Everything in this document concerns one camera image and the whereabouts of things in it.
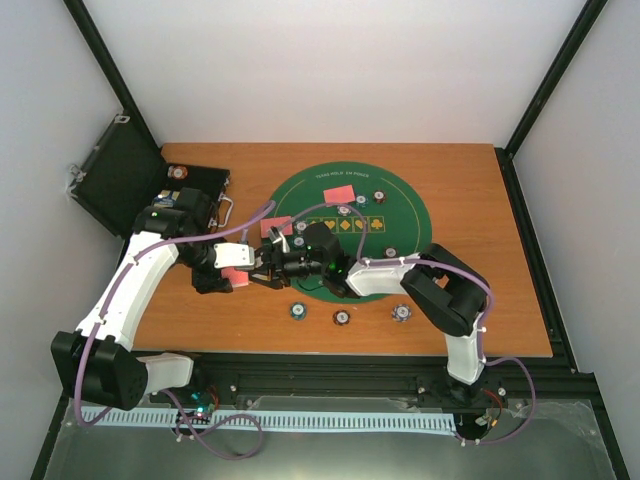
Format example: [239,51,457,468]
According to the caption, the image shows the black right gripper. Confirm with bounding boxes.
[245,246,326,291]

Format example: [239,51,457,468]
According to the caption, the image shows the red playing card deck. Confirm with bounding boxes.
[221,267,250,289]

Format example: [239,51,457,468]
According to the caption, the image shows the single red playing card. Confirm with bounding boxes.
[259,216,293,239]

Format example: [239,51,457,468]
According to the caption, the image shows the blue 50 chip stack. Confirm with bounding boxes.
[289,302,307,321]

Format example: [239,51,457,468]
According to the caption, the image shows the brown 100 chip stack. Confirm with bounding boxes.
[333,310,351,326]

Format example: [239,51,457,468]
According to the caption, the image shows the red card seat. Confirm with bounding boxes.
[323,185,356,204]

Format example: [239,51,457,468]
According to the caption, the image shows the purple white chip stack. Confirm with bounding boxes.
[391,304,412,323]

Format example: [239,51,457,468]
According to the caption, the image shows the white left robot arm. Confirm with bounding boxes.
[51,188,255,410]

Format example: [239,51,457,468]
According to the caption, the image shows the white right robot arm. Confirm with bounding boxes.
[249,223,494,406]

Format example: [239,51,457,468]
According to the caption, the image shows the blue chips in case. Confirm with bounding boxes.
[151,190,180,208]

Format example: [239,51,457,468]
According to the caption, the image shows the brown chips in case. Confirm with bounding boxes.
[167,165,189,180]

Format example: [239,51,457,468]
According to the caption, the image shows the round green poker mat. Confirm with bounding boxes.
[260,160,434,305]

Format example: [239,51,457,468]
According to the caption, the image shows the black poker chip case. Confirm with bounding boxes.
[67,111,231,239]

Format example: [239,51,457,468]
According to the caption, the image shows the silver case handle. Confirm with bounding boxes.
[215,194,234,228]

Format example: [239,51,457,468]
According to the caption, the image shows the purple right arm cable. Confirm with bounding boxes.
[287,203,537,447]

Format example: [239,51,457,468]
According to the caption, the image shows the light blue cable duct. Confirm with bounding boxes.
[97,407,456,436]

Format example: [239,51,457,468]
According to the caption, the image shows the black aluminium frame rail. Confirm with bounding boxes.
[134,351,599,416]

